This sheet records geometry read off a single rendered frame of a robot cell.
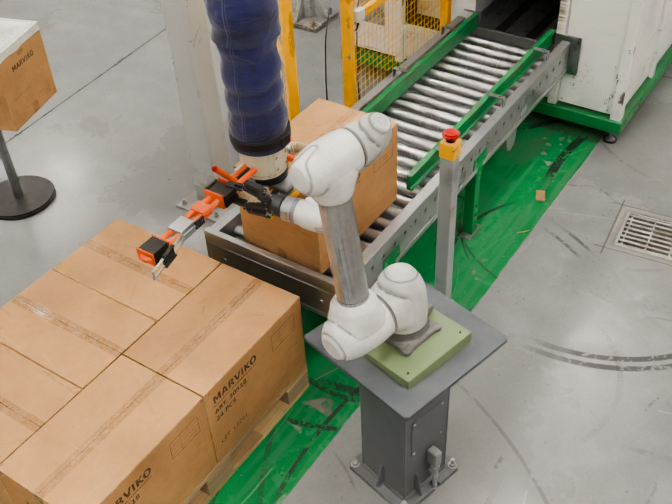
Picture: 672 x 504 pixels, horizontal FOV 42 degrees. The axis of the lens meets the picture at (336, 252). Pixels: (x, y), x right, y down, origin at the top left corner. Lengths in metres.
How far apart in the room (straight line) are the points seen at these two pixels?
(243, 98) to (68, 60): 3.68
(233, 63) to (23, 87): 1.89
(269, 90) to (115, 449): 1.32
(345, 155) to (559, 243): 2.39
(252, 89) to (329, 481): 1.56
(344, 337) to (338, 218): 0.41
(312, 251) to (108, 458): 1.12
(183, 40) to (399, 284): 2.02
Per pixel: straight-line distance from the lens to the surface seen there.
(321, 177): 2.34
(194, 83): 4.43
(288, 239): 3.53
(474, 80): 4.80
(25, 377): 3.42
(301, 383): 3.78
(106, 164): 5.38
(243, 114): 3.07
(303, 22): 6.62
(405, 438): 3.17
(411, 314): 2.81
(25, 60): 4.67
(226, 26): 2.89
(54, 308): 3.65
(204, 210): 3.05
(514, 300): 4.25
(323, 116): 3.75
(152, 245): 2.94
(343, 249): 2.53
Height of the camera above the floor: 2.93
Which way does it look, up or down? 41 degrees down
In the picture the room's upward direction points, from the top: 3 degrees counter-clockwise
